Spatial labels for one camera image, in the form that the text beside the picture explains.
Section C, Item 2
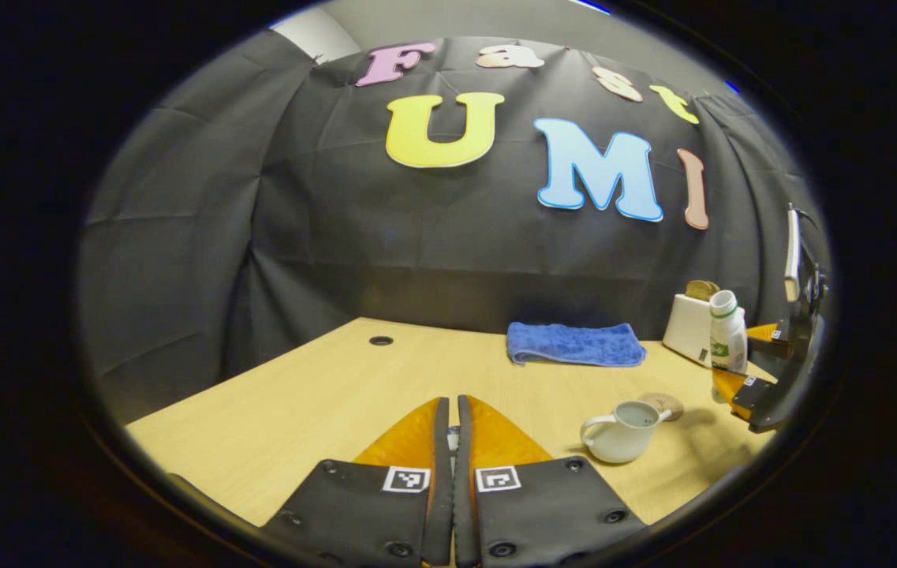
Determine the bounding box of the round brown coaster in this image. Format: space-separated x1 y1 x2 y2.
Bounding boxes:
641 393 686 422

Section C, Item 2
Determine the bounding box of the white plastic water bottle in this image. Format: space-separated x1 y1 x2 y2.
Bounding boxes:
710 290 749 403

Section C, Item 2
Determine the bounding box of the white ceramic teacup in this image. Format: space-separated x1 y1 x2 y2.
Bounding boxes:
581 400 672 464

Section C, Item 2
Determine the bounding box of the white toaster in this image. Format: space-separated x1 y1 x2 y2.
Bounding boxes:
663 293 717 368

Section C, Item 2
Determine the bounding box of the blue towel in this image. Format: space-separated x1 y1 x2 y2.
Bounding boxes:
506 321 648 368

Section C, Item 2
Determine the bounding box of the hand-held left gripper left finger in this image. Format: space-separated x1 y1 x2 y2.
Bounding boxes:
263 397 453 568

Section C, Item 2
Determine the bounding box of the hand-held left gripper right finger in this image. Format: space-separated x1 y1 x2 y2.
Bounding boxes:
454 394 646 568

